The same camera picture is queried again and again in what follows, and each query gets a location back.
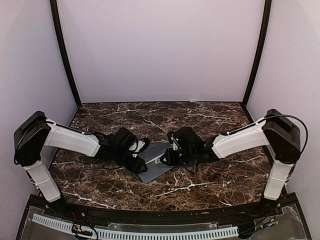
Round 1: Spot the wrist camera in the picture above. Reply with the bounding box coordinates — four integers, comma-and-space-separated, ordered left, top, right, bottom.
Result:
129, 137, 150, 158
167, 126, 204, 153

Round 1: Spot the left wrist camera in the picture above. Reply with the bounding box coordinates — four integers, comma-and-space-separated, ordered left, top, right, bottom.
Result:
129, 137, 150, 158

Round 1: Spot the right black frame post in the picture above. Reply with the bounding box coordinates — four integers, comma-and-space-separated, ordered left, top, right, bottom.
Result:
241, 0, 272, 108

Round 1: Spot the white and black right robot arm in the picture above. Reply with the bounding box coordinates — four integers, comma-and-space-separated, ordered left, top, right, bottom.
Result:
157, 108, 309, 217

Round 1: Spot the grey paper envelope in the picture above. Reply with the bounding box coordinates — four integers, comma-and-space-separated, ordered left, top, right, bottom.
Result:
138, 142, 174, 184

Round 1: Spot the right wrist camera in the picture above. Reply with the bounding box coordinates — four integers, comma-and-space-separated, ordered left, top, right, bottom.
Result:
167, 126, 204, 153

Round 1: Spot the left black frame post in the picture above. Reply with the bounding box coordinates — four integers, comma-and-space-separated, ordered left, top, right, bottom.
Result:
49, 0, 82, 108

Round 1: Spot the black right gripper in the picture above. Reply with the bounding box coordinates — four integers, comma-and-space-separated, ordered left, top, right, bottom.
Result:
160, 147, 196, 167

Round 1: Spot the white slotted cable duct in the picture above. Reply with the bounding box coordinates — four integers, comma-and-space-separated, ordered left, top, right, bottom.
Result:
31, 213, 239, 240

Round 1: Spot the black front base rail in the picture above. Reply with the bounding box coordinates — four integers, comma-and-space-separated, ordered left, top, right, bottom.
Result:
24, 188, 301, 230

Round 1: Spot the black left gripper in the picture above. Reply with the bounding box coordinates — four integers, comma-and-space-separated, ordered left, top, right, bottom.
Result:
113, 147, 148, 175

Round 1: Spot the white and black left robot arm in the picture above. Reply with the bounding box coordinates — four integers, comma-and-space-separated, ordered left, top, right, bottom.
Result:
13, 110, 150, 218

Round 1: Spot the black frame post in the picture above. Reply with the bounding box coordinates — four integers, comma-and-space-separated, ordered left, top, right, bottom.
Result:
49, 0, 82, 108
241, 0, 272, 108

